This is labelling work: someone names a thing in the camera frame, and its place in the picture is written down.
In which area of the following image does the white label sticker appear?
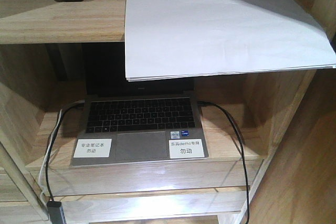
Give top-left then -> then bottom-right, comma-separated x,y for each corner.
169,139 -> 206,159
73,138 -> 112,158

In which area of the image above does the white paper stack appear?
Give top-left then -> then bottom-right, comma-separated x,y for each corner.
124,0 -> 335,81

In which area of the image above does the grey adapter dongle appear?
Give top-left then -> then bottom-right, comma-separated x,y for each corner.
47,201 -> 66,224

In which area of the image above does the grey laptop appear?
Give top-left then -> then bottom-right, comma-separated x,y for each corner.
71,42 -> 208,167

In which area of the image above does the black cable left of laptop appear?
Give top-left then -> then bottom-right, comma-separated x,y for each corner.
45,100 -> 85,204

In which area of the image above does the white cable left of laptop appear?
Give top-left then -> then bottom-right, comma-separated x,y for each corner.
38,99 -> 85,204

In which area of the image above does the white label sticker left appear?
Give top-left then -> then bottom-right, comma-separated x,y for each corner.
73,138 -> 112,158

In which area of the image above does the white label sticker right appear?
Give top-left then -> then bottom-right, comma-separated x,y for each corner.
169,139 -> 206,159

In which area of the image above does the black cable of laptop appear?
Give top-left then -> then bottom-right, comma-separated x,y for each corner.
45,100 -> 85,204
198,100 -> 250,224

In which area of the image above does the black cable right of laptop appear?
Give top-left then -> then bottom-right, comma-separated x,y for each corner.
198,100 -> 250,224

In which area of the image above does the wooden shelf unit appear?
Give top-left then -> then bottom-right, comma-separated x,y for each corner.
1,0 -> 335,223

